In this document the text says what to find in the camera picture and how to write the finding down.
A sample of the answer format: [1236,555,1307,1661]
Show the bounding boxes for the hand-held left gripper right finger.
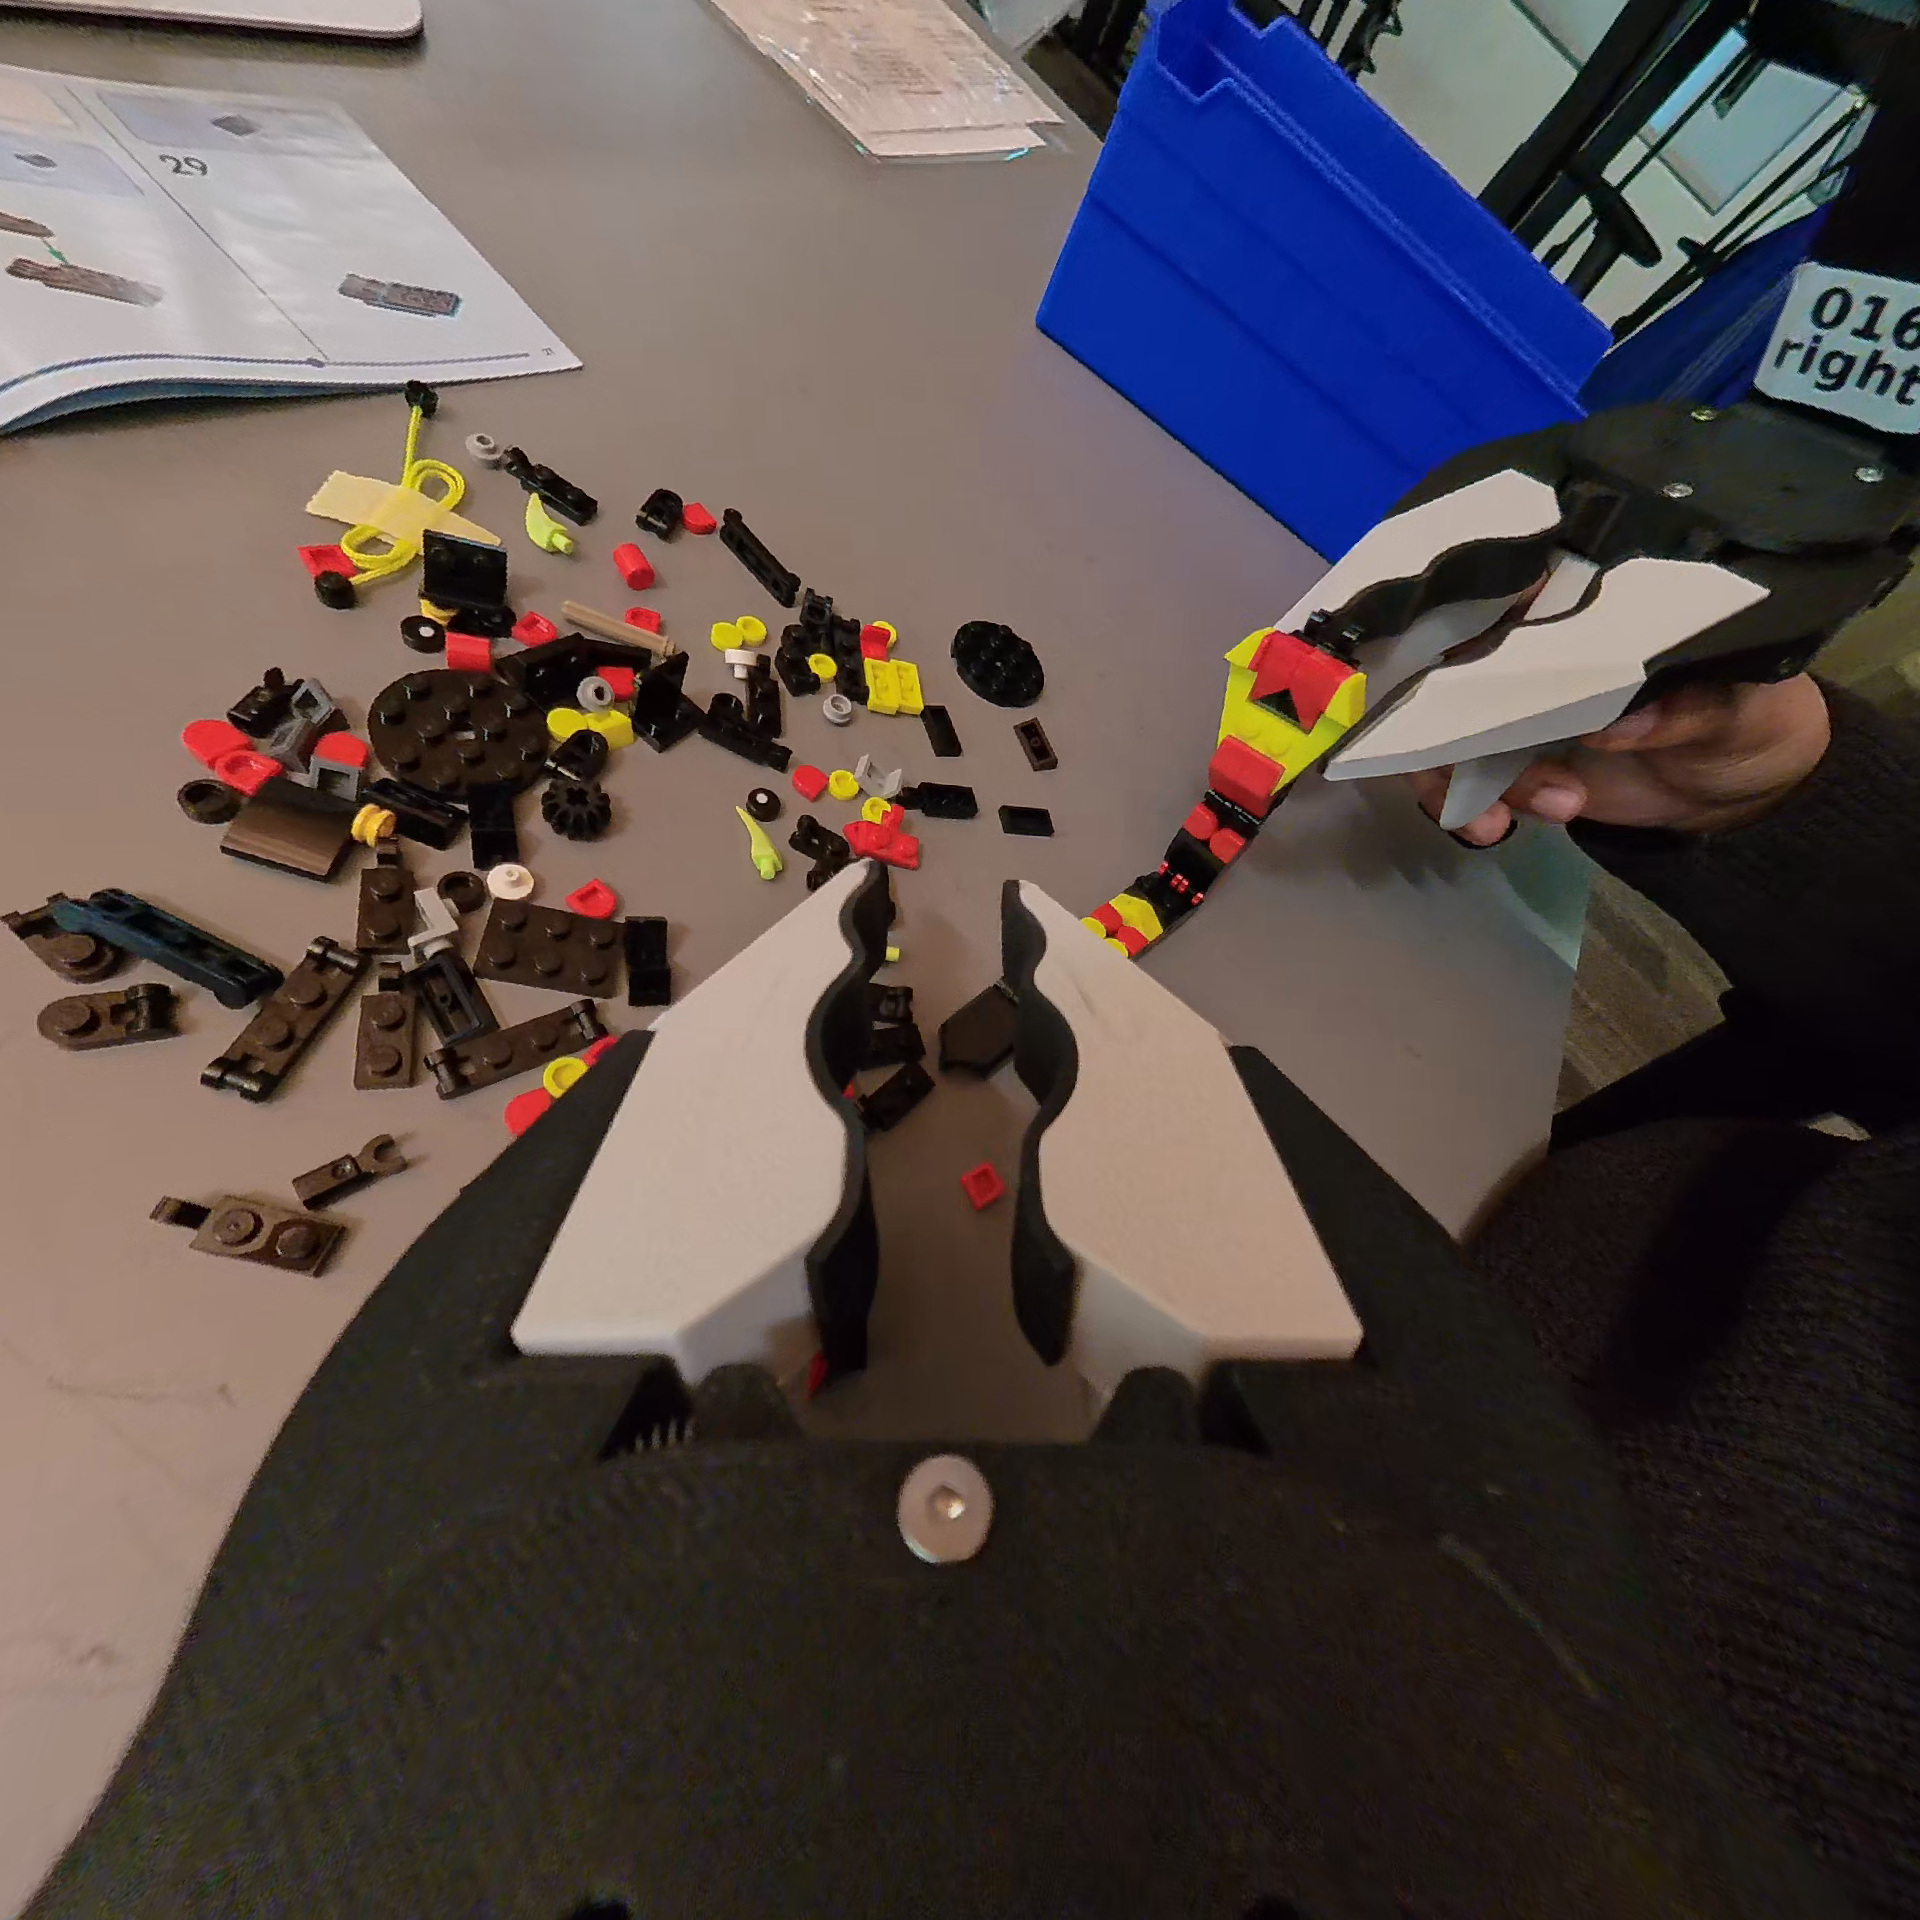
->
[1003,883,1362,1405]

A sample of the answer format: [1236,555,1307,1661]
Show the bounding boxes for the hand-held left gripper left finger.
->
[512,863,896,1377]

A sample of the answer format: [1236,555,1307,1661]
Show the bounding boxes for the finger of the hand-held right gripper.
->
[1325,555,1770,784]
[1273,470,1573,666]

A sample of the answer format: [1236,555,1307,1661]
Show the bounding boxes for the red yellow lego snake model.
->
[1077,608,1371,963]

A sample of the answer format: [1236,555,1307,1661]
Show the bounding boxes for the pile of lego pieces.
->
[0,381,1059,1280]

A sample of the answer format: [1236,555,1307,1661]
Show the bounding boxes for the person's right forearm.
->
[1560,685,1920,1142]

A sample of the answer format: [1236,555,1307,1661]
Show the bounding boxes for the round black lego plate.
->
[952,619,1045,705]

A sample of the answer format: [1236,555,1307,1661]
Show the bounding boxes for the person's right hand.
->
[1411,677,1836,843]

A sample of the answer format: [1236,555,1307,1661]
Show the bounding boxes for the blue cloth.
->
[1581,196,1849,414]

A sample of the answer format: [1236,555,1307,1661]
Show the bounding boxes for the blue plastic bin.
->
[1035,0,1614,565]

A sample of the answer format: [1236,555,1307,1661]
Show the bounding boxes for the clear plastic bags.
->
[707,0,1070,159]

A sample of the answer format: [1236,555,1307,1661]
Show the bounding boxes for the open instruction booklet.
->
[0,64,584,435]

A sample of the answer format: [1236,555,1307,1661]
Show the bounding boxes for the white stand base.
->
[0,0,425,44]

